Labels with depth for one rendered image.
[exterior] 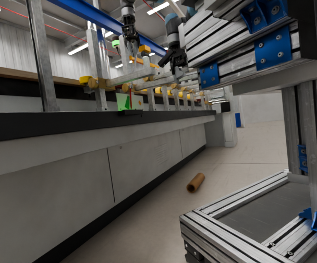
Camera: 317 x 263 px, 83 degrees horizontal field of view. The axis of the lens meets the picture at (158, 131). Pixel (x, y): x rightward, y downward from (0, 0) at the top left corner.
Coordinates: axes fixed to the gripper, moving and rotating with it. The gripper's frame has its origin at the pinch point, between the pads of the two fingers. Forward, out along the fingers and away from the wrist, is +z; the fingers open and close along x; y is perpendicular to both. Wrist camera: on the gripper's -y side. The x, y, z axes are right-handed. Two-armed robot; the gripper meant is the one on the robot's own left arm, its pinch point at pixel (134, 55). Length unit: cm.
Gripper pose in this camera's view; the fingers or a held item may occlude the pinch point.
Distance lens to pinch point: 114.3
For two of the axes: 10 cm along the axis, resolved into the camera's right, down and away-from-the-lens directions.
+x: 9.8, -1.1, -1.5
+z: 1.2, 9.9, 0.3
